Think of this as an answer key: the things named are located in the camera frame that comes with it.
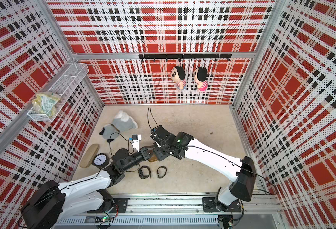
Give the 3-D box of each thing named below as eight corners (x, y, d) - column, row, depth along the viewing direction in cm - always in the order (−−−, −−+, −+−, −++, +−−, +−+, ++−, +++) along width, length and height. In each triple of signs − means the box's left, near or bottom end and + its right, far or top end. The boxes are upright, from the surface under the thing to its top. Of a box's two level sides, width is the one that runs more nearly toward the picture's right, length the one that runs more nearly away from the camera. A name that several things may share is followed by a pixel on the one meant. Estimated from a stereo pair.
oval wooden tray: (79, 167, 89) (76, 165, 86) (89, 145, 98) (87, 143, 96) (92, 167, 89) (89, 165, 86) (100, 145, 98) (98, 143, 96)
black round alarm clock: (92, 168, 89) (90, 166, 86) (97, 155, 95) (95, 152, 92) (107, 168, 89) (104, 166, 86) (111, 155, 95) (109, 152, 92)
